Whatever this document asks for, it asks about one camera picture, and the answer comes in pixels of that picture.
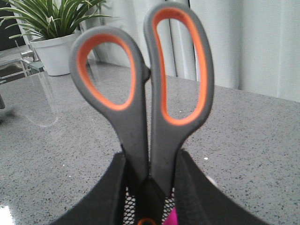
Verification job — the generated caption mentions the magenta marker pen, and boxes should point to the magenta marker pen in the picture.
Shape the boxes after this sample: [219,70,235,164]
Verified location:
[163,207,179,225]

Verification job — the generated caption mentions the glass side table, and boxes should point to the glass side table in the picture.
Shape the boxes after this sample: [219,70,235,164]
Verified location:
[0,41,44,84]

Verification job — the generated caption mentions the black mesh pen cup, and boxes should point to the black mesh pen cup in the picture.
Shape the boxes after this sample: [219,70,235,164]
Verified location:
[123,186,175,225]

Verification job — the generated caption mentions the white pleated curtain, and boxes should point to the white pleated curtain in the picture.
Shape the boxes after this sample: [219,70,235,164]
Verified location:
[80,0,300,102]

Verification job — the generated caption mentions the white plant pot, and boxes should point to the white plant pot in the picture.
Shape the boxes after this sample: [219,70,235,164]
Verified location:
[30,30,81,76]

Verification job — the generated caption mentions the grey orange scissors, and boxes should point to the grey orange scissors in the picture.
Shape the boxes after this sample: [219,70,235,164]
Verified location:
[68,2,215,225]

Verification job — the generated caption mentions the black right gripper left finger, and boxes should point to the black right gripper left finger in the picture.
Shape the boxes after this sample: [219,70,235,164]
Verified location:
[52,153,126,225]

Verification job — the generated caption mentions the green potted plant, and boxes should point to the green potted plant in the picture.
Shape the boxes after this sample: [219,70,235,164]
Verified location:
[0,0,109,40]

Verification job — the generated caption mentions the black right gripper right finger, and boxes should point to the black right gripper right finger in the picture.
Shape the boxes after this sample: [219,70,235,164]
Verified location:
[174,150,266,225]

